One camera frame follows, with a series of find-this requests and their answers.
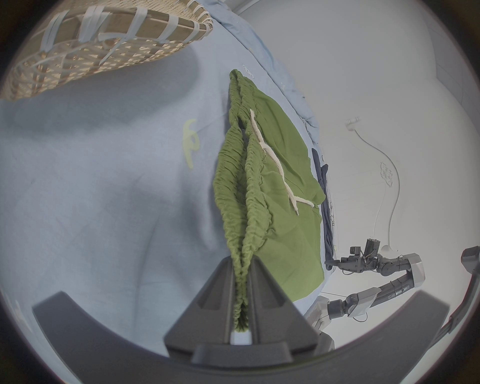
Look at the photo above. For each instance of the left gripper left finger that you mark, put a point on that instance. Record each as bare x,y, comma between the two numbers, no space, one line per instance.
210,311

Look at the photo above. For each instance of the dark blue garment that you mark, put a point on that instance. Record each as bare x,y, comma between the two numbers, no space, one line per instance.
329,225

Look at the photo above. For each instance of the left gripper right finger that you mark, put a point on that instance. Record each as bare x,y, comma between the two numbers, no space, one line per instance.
277,311

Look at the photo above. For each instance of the pale blue quilt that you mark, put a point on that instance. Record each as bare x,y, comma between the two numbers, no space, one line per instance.
262,56

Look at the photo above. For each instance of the green shorts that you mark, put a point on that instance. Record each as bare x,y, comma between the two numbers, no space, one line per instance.
285,168

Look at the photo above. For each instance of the round woven basket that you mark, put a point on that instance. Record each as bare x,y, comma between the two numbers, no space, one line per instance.
93,48

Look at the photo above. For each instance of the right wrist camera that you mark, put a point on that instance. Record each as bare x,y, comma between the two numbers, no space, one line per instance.
355,250

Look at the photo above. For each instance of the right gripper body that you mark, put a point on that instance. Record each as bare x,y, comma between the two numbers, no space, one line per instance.
350,263

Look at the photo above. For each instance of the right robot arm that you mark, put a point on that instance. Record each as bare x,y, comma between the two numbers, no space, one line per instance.
416,270

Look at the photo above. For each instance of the bed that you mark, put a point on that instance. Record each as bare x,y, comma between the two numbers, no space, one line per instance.
112,168

